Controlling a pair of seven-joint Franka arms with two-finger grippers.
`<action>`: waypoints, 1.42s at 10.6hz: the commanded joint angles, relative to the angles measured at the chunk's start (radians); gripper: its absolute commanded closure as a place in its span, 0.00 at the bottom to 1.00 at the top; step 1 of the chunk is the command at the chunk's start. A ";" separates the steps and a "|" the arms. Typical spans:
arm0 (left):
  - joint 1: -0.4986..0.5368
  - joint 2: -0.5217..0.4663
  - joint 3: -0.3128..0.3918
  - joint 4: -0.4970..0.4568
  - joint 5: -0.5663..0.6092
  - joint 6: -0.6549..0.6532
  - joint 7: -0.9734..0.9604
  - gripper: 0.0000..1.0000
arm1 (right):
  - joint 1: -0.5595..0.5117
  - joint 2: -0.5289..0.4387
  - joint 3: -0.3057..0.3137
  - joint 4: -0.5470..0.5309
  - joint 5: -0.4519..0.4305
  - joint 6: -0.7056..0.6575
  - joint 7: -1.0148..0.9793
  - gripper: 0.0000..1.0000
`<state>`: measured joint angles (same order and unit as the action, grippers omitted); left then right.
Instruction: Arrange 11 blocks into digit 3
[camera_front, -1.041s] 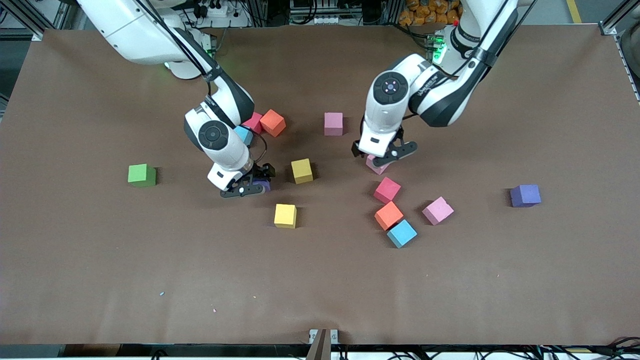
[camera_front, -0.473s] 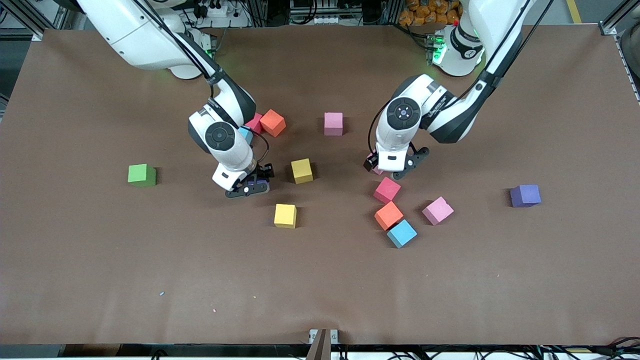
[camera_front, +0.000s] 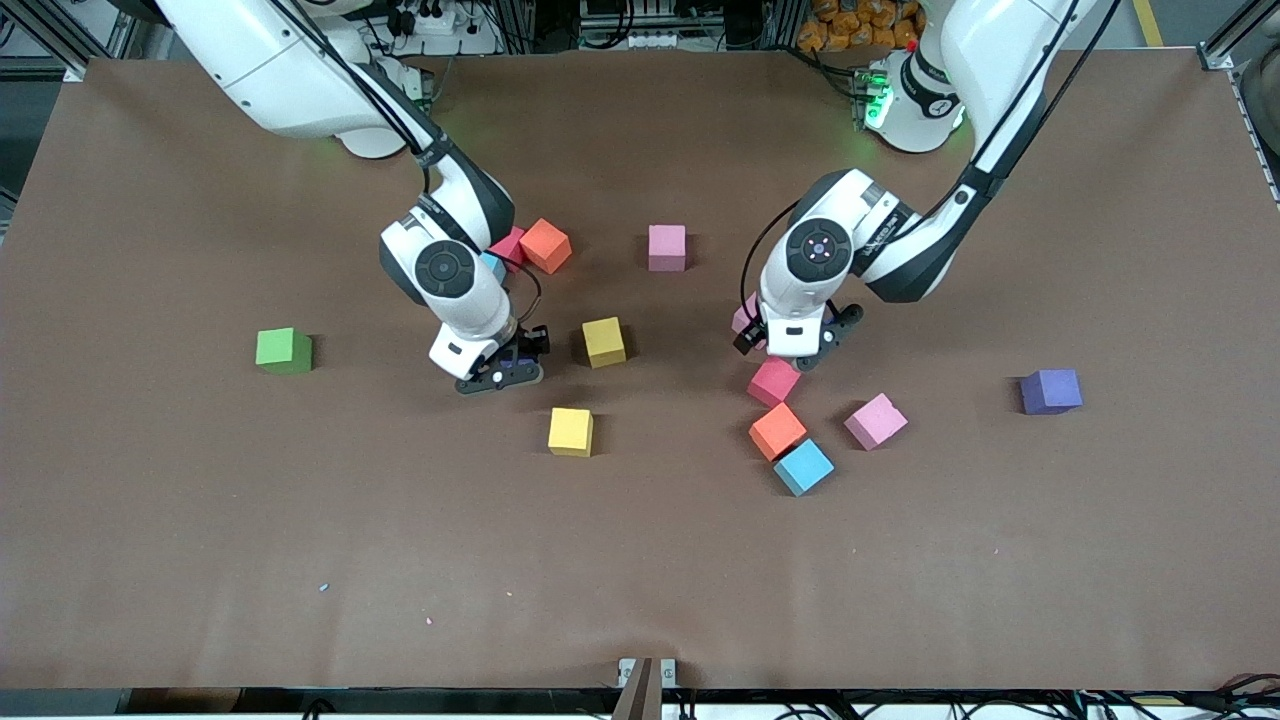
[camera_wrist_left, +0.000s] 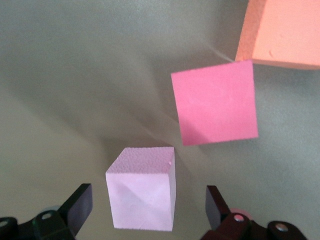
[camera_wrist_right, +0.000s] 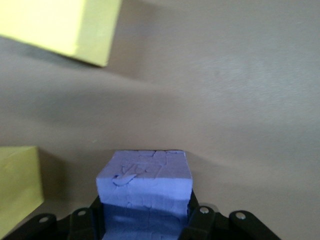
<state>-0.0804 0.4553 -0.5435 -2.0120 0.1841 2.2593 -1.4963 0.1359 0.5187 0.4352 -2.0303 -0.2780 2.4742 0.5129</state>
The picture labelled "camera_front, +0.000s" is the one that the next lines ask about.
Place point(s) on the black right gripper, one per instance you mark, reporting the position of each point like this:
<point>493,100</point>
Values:
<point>530,345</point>

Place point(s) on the red foam cube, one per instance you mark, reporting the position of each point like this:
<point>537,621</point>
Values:
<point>512,248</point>
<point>775,385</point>

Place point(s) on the small metal table bracket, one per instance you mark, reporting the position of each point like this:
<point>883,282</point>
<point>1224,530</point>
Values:
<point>626,670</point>

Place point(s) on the white power strip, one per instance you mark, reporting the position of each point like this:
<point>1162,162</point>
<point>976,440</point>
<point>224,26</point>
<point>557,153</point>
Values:
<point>435,20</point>
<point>640,40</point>

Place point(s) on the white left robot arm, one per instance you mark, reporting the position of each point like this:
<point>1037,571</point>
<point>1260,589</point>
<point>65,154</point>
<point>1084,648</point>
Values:
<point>1000,60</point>

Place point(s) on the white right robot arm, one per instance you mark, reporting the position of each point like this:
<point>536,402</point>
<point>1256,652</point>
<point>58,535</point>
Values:
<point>300,70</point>

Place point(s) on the blue foam cube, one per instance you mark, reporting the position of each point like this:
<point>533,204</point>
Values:
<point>496,265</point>
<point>803,467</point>

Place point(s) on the pink foam cube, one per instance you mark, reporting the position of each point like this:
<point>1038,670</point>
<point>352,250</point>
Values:
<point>745,312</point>
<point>667,247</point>
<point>875,421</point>

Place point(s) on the green foam cube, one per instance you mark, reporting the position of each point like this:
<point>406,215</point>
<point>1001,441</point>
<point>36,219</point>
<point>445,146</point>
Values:
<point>284,352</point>

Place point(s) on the brown paper table cover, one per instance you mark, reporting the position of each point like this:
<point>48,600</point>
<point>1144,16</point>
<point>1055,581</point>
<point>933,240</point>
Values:
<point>640,560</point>

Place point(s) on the yellow foam cube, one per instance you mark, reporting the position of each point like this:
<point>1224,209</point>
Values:
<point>570,431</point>
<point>604,341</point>

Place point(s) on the purple foam cube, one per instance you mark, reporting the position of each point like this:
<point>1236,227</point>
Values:
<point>1050,391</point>
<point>518,360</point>

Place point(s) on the silver aluminium frame profile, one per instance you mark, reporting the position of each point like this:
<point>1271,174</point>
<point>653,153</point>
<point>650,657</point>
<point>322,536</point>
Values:
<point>1216,58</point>
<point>72,70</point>

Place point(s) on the brown tapered post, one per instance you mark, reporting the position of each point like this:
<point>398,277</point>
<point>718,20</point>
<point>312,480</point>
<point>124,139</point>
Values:
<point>640,700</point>

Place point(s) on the orange foam cube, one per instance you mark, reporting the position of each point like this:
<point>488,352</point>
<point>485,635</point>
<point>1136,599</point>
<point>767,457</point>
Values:
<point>546,245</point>
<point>777,431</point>

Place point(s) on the bag of orange fruits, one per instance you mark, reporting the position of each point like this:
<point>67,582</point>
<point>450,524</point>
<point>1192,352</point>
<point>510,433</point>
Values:
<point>850,25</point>

